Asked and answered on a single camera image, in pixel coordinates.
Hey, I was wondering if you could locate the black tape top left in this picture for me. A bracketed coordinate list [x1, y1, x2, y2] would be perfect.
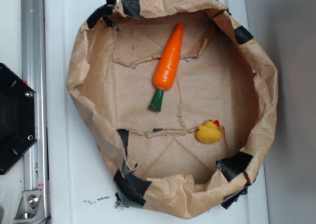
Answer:
[86, 0, 141, 29]

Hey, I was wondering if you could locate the black tape bottom right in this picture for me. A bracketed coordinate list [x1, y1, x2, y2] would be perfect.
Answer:
[216, 151, 253, 182]

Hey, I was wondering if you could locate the black tape right rim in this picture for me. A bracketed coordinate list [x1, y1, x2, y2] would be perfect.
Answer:
[234, 26, 254, 45]

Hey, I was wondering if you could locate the orange plastic toy carrot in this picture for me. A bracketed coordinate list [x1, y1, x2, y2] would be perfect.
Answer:
[149, 23, 184, 112]

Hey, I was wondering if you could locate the metal corner bracket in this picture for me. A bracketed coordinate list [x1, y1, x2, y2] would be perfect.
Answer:
[13, 190, 47, 224]

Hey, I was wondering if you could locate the black tape bottom left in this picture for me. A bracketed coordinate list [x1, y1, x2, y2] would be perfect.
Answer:
[114, 164, 152, 208]

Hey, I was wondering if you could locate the black tape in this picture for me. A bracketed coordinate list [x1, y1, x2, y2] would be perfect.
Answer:
[114, 164, 152, 208]
[216, 151, 253, 182]
[86, 0, 141, 29]

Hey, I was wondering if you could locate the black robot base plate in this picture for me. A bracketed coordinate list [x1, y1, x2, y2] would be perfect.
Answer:
[0, 63, 37, 175]

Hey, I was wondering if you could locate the aluminium extrusion rail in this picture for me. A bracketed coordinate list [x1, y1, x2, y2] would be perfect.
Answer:
[21, 0, 50, 224]

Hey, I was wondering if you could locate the yellow rubber duck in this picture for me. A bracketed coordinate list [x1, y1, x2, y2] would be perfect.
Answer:
[196, 120, 222, 144]

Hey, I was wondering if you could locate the brown paper bag tray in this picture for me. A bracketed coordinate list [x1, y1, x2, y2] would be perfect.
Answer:
[67, 0, 278, 219]

